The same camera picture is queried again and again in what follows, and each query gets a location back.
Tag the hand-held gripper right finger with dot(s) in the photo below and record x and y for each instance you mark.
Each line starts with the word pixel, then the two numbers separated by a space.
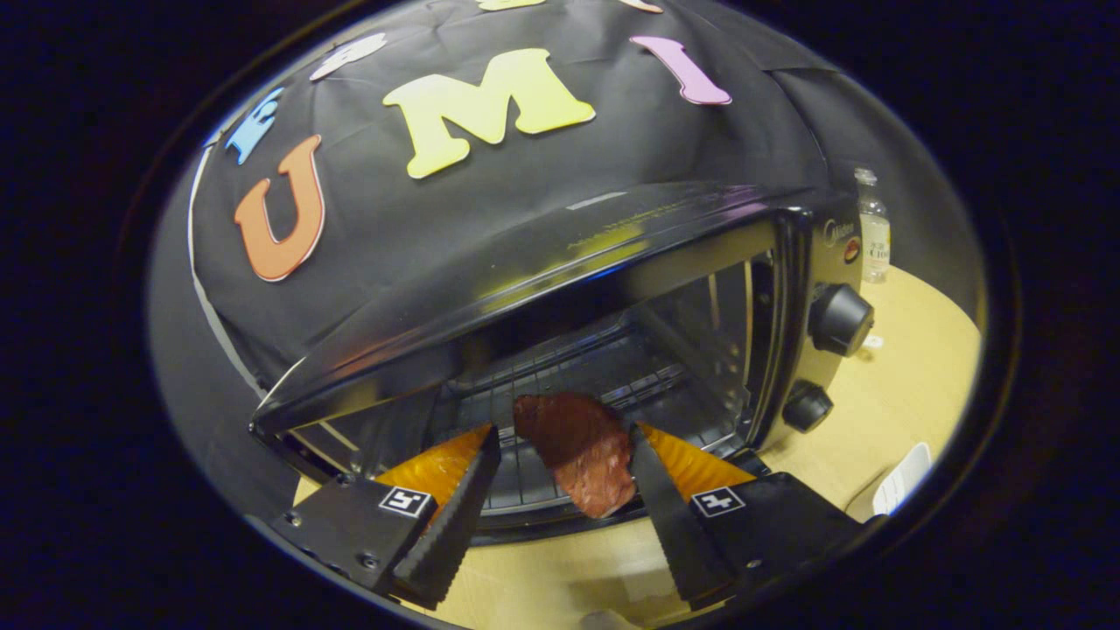
pixel 674 525

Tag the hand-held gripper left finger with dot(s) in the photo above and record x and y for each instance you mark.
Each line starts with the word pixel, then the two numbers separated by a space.
pixel 455 521

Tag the raw red meat slice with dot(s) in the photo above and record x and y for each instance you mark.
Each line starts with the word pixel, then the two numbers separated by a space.
pixel 582 446

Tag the black toaster oven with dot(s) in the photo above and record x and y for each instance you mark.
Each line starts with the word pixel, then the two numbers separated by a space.
pixel 836 262

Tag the white rectangular tray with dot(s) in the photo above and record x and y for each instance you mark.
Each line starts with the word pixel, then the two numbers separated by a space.
pixel 901 481

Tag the clear bottle with label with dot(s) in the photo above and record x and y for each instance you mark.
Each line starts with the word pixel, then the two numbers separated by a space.
pixel 874 236

